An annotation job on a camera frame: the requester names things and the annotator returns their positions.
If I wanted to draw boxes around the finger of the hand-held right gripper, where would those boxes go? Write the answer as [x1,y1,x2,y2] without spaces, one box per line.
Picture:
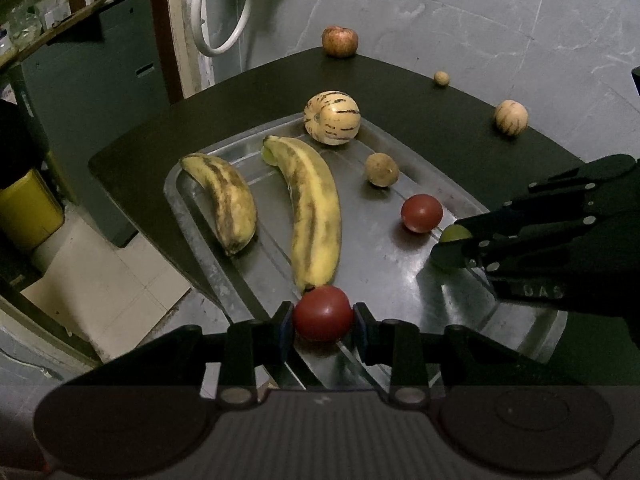
[452,154,637,241]
[432,222,601,273]

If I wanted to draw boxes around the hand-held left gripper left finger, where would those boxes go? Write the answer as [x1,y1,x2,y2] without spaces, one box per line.
[100,301,296,406]

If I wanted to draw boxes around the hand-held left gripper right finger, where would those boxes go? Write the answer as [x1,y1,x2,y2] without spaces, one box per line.
[351,302,556,406]

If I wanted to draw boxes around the red tomato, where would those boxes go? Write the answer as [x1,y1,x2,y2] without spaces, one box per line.
[401,194,444,233]
[292,286,353,343]

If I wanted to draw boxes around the green grape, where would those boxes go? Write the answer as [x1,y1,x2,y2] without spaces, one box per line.
[431,225,473,271]

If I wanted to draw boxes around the metal tray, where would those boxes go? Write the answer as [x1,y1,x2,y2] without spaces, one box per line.
[164,112,568,391]

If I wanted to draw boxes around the long yellow banana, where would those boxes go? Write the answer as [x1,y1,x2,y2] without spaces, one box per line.
[262,135,342,293]

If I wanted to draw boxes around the brown-spotted short banana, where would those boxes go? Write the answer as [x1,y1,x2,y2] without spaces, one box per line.
[179,153,258,257]

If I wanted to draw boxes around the brown round fruit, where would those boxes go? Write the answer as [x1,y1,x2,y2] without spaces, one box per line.
[364,152,400,188]

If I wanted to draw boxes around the dark-striped yellow melon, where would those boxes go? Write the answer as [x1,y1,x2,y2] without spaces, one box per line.
[303,91,361,146]

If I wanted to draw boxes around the pale striped melon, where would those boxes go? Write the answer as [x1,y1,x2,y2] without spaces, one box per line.
[494,100,529,135]

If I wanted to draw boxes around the red apple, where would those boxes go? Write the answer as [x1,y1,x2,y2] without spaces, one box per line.
[321,26,359,58]

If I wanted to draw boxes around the yellow container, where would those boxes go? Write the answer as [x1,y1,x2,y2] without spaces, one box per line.
[0,169,65,251]

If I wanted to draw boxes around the grey-green cabinet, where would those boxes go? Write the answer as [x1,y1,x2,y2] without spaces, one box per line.
[20,0,173,248]

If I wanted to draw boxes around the wooden shelf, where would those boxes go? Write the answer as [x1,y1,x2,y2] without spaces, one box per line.
[0,0,108,66]

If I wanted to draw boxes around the white hose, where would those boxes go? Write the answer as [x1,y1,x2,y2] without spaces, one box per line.
[191,0,253,57]

